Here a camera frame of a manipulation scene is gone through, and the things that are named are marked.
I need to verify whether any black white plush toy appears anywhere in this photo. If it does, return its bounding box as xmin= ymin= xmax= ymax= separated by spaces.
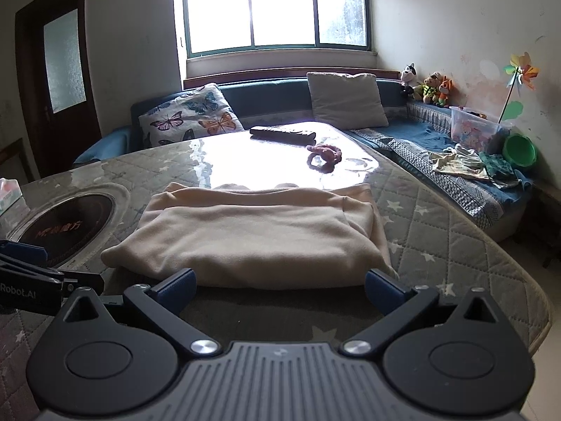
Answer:
xmin=399 ymin=62 xmax=418 ymax=98

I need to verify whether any grey quilted table cover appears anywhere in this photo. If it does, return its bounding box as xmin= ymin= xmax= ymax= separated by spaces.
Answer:
xmin=0 ymin=134 xmax=553 ymax=421

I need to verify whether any tissue box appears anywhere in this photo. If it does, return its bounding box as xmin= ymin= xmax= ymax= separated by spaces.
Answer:
xmin=0 ymin=177 xmax=23 ymax=216

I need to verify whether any orange plush fox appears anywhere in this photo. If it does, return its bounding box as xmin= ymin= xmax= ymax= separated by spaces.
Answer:
xmin=436 ymin=76 xmax=455 ymax=107

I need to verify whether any brown plush bear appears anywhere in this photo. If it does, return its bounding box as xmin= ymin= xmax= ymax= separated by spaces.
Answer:
xmin=414 ymin=71 xmax=441 ymax=104

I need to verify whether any blue quilted sofa mat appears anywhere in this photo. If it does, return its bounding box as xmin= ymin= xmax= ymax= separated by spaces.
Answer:
xmin=350 ymin=96 xmax=534 ymax=229

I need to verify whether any wooden chair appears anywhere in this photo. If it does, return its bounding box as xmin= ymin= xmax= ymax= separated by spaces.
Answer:
xmin=0 ymin=137 xmax=38 ymax=185

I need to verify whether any blue cloth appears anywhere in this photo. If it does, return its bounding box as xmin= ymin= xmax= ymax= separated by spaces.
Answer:
xmin=514 ymin=168 xmax=534 ymax=192

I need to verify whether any black remote control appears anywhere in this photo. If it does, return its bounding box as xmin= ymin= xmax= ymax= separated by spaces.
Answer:
xmin=249 ymin=126 xmax=317 ymax=144

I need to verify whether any clear plastic storage box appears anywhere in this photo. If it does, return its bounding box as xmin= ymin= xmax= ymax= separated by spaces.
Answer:
xmin=450 ymin=106 xmax=513 ymax=151

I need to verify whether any pink toy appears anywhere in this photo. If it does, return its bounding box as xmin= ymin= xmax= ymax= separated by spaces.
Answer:
xmin=305 ymin=143 xmax=343 ymax=172

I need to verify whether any window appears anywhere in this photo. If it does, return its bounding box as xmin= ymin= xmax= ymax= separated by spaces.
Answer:
xmin=181 ymin=0 xmax=378 ymax=59

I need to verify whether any green patterned cloth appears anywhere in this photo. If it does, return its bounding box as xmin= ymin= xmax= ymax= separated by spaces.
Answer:
xmin=478 ymin=151 xmax=523 ymax=181

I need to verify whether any butterfly print pillow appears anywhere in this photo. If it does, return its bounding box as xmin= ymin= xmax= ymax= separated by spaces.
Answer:
xmin=138 ymin=83 xmax=245 ymax=148

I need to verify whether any black induction cooker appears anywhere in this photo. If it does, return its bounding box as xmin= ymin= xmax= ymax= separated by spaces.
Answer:
xmin=18 ymin=190 xmax=117 ymax=269

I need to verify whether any colourful pinwheel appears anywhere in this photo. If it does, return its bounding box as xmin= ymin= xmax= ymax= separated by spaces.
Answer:
xmin=497 ymin=52 xmax=541 ymax=124

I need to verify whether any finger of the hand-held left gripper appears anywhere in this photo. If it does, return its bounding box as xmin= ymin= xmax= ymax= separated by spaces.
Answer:
xmin=0 ymin=240 xmax=50 ymax=269
xmin=0 ymin=261 xmax=105 ymax=298

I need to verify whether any pale yellow cloth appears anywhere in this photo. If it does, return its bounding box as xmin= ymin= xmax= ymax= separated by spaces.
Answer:
xmin=432 ymin=143 xmax=490 ymax=181

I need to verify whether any blue sofa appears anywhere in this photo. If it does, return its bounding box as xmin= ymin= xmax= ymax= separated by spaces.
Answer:
xmin=72 ymin=76 xmax=548 ymax=243

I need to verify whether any dark wooden door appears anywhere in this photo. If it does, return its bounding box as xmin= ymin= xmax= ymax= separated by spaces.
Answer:
xmin=15 ymin=0 xmax=103 ymax=173

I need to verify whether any grey pillow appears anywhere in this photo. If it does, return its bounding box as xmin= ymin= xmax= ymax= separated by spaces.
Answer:
xmin=306 ymin=71 xmax=389 ymax=131

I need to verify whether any green plastic bowl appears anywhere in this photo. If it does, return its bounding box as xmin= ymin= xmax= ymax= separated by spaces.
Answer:
xmin=502 ymin=134 xmax=538 ymax=167

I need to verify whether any cream sweatshirt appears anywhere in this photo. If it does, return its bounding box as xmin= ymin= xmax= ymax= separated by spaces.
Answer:
xmin=101 ymin=182 xmax=398 ymax=291

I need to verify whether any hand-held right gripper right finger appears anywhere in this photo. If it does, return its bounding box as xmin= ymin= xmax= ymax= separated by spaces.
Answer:
xmin=341 ymin=268 xmax=512 ymax=357

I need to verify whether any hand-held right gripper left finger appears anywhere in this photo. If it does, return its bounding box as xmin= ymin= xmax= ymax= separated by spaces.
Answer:
xmin=55 ymin=267 xmax=221 ymax=358

